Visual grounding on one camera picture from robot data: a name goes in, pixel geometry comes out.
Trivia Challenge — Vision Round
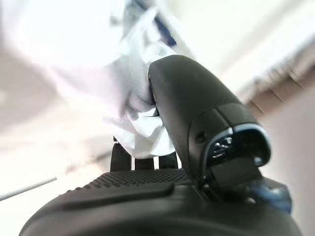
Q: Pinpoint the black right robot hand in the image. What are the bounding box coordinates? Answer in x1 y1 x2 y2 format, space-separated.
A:
18 54 302 236

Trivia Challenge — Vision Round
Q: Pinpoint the white garment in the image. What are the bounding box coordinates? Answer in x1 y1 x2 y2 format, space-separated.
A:
102 6 179 158

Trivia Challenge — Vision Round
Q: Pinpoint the navy blue garment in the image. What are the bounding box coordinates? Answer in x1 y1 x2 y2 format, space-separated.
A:
154 13 178 48

